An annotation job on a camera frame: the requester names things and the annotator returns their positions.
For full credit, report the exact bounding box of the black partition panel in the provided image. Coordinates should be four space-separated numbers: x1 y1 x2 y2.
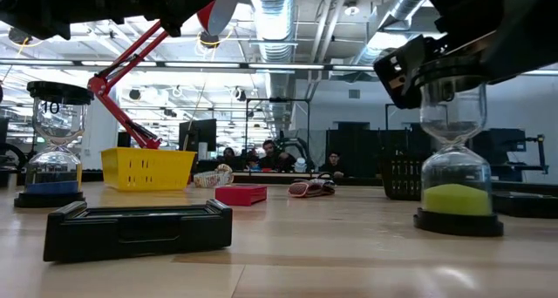
325 121 432 177

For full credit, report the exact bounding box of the black metal table frame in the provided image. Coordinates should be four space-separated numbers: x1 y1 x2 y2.
80 169 384 186

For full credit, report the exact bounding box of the silver ceiling air duct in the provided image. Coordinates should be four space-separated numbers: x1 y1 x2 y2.
248 0 302 136
348 0 432 66

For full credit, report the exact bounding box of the red desk lamp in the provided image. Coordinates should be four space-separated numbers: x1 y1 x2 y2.
86 0 240 150

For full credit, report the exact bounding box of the woven patterned bowl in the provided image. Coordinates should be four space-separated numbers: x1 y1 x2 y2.
193 163 235 189

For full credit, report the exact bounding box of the black computer monitor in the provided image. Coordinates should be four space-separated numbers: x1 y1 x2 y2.
178 118 218 153

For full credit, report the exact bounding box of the person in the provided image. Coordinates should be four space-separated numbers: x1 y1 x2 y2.
320 151 349 179
242 148 262 172
259 139 297 173
219 146 240 172

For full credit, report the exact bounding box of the black plastic basket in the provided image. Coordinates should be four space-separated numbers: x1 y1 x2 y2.
378 156 425 202

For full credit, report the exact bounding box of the black rectangular plastic box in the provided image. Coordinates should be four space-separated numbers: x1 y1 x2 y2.
42 199 234 263

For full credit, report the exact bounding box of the black robot workstation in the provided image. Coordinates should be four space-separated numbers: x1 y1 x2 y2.
473 127 549 182

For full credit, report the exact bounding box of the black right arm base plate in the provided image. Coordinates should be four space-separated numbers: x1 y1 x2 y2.
492 179 558 220

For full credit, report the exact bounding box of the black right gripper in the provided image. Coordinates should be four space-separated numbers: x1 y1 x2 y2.
373 34 497 110

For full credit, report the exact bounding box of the pink braided band wristwatch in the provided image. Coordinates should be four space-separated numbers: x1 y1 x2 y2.
287 179 335 199

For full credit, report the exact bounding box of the ceiling light strip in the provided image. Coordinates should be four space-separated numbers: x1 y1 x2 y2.
0 58 75 67
163 61 242 70
247 63 327 71

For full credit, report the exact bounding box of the small red box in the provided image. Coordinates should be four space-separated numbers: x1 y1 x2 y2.
214 184 269 207

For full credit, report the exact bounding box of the glass hourglass green sand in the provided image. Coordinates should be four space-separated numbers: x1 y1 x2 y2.
412 82 505 238

